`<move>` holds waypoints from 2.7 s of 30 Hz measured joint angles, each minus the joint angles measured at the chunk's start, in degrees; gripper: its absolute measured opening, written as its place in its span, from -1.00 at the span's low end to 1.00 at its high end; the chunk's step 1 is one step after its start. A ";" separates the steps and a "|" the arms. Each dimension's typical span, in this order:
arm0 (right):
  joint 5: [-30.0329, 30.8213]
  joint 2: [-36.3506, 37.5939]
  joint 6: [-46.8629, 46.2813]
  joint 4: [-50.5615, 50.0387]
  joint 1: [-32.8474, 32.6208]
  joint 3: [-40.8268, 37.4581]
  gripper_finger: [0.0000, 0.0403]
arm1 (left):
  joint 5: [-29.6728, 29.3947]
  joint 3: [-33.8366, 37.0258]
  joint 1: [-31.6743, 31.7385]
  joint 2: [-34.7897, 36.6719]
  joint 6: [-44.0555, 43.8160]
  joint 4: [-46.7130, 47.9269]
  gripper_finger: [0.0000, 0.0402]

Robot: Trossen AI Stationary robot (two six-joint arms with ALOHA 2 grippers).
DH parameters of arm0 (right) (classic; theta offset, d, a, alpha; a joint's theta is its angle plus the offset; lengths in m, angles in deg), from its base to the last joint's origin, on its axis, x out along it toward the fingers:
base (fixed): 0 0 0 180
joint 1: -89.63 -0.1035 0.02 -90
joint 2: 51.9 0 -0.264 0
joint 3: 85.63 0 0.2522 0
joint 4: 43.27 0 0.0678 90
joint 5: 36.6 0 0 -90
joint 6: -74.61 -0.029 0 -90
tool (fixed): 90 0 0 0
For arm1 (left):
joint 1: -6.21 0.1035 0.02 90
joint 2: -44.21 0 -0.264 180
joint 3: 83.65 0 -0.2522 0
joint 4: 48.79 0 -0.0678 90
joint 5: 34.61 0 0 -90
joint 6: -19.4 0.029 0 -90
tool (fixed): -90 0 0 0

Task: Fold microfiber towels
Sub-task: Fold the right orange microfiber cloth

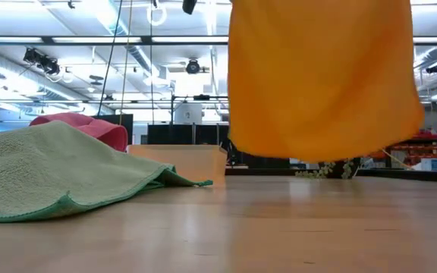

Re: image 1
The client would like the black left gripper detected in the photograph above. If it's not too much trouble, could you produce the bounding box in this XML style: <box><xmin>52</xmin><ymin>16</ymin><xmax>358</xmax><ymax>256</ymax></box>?
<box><xmin>182</xmin><ymin>0</ymin><xmax>198</xmax><ymax>15</ymax></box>

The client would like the white box machine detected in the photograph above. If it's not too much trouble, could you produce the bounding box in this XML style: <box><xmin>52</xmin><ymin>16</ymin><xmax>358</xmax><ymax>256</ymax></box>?
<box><xmin>173</xmin><ymin>102</ymin><xmax>203</xmax><ymax>125</ymax></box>

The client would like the white coiled cable loop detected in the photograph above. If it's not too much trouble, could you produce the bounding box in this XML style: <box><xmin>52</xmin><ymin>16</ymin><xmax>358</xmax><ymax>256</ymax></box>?
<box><xmin>146</xmin><ymin>2</ymin><xmax>168</xmax><ymax>27</ymax></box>

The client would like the pink microfiber towel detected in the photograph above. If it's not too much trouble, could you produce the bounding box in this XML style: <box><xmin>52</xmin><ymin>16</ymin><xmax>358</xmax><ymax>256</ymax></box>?
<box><xmin>29</xmin><ymin>111</ymin><xmax>129</xmax><ymax>152</ymax></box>

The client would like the small potted succulent plant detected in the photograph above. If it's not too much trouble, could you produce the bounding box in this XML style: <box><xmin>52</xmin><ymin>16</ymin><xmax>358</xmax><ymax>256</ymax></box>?
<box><xmin>295</xmin><ymin>158</ymin><xmax>362</xmax><ymax>180</ymax></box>

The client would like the black ceiling spotlight cluster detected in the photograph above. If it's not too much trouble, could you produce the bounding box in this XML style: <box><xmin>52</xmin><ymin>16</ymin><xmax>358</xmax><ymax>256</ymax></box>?
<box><xmin>23</xmin><ymin>47</ymin><xmax>62</xmax><ymax>77</ymax></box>

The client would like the yellow hanging cable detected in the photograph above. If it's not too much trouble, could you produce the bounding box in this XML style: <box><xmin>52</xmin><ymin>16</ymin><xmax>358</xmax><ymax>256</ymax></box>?
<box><xmin>118</xmin><ymin>0</ymin><xmax>134</xmax><ymax>126</ymax></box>

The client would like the orange microfiber towel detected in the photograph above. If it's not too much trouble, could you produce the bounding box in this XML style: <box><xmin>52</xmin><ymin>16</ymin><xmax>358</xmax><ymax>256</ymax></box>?
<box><xmin>227</xmin><ymin>0</ymin><xmax>426</xmax><ymax>163</ymax></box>

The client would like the long hanging cable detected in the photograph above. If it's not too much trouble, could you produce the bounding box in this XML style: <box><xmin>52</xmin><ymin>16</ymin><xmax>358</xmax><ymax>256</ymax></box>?
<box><xmin>381</xmin><ymin>149</ymin><xmax>415</xmax><ymax>171</ymax></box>

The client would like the black computer monitor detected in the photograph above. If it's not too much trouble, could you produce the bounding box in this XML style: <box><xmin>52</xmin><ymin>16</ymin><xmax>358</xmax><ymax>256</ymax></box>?
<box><xmin>93</xmin><ymin>113</ymin><xmax>134</xmax><ymax>146</ymax></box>

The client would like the round black overhead camera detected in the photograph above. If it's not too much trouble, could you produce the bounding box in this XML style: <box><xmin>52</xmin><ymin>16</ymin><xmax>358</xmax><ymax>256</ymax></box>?
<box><xmin>185</xmin><ymin>58</ymin><xmax>201</xmax><ymax>75</ymax></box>

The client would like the orange plastic bin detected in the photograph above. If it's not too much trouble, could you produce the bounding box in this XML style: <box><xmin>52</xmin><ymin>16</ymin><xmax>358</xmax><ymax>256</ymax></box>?
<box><xmin>127</xmin><ymin>143</ymin><xmax>228</xmax><ymax>187</ymax></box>

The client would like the green microfiber towel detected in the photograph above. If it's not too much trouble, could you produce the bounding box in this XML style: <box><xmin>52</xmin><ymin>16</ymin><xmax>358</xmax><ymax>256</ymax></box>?
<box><xmin>0</xmin><ymin>120</ymin><xmax>214</xmax><ymax>224</ymax></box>

